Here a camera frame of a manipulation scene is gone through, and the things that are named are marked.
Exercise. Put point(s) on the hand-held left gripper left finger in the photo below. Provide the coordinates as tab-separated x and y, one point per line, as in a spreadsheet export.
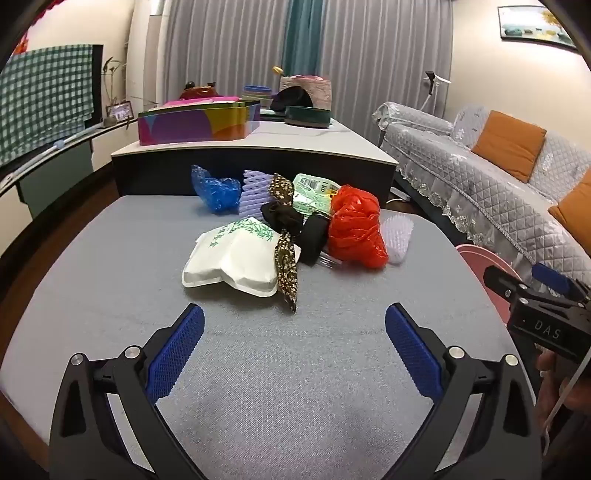
178	350

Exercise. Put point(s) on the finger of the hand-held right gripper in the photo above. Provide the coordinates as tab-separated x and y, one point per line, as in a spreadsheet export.
551	277
501	281

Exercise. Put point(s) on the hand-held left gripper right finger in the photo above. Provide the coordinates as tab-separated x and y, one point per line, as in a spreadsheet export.
413	353

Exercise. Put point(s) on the pink plastic bin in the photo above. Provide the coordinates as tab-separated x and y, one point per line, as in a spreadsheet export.
475	267

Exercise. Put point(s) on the white tissue packet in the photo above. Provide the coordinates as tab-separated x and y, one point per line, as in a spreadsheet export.
231	263

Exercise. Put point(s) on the white foam net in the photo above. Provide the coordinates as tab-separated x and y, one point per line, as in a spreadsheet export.
398	237

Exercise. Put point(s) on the clear plastic wrapper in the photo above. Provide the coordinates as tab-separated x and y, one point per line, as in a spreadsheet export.
330	261

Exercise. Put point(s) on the brown floral hair scarf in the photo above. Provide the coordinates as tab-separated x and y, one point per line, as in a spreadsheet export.
286	267

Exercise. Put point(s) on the red plastic bag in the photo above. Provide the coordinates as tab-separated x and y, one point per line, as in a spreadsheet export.
355	226

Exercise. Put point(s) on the blue plastic bag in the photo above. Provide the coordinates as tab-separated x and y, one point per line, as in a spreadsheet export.
217	194

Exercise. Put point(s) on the purple foam net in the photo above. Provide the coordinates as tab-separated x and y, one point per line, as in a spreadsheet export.
251	194

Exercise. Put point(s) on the green and white packet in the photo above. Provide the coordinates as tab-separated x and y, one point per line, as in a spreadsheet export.
314	189

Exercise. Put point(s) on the person's right hand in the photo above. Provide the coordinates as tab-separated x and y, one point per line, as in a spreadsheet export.
549	383

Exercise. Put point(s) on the orange cushion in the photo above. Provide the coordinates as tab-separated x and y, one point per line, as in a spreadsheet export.
577	212
508	143

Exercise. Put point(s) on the grey padded mat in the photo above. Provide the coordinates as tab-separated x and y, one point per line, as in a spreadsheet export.
323	323

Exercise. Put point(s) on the grey quilted sofa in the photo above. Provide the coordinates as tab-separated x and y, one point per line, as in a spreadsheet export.
461	184

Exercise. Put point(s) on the white floor lamp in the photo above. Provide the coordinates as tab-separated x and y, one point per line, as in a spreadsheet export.
431	81

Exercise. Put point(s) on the green television cabinet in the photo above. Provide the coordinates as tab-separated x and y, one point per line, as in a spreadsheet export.
55	170

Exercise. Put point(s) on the colourful rectangular box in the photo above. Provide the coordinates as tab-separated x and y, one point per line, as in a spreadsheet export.
194	124

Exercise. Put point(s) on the white-topped coffee table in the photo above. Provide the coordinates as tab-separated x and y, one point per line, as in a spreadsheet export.
300	143

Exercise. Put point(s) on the grey curtain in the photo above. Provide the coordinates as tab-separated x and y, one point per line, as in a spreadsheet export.
383	60
221	46

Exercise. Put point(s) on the red teapot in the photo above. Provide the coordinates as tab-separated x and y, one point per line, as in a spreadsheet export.
198	91

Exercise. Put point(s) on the pink lace basket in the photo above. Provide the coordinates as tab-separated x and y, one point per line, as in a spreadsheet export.
318	92

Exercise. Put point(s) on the stack of coloured bowls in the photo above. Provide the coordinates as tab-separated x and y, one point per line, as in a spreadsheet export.
256	92

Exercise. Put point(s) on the black round lid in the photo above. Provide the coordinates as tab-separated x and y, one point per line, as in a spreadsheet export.
291	99

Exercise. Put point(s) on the black television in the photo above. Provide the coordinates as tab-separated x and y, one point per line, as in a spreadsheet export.
98	83

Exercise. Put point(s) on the thin-stemmed plant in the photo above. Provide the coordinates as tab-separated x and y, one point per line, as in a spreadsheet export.
111	78

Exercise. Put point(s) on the green checked cloth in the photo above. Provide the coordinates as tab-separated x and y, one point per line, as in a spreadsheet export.
41	101

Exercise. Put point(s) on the white standing air conditioner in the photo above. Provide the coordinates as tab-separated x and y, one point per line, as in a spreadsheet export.
154	55

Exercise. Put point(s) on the teal curtain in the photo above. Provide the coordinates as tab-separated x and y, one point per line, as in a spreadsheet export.
302	37

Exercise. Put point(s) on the photo frame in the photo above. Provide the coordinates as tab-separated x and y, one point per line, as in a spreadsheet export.
119	112

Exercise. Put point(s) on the framed wall picture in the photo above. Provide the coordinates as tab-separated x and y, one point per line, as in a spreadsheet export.
531	25

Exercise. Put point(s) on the red wall decoration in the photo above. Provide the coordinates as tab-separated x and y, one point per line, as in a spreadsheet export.
21	46

